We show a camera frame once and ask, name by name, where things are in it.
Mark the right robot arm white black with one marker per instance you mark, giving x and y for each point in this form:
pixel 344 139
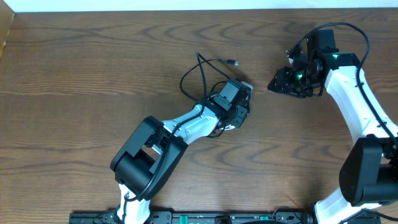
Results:
pixel 368 177

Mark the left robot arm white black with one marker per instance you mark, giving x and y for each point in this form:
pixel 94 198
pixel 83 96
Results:
pixel 151 153

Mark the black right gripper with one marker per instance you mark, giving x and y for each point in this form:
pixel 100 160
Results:
pixel 283 84

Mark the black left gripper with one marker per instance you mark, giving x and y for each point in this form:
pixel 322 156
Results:
pixel 243 115

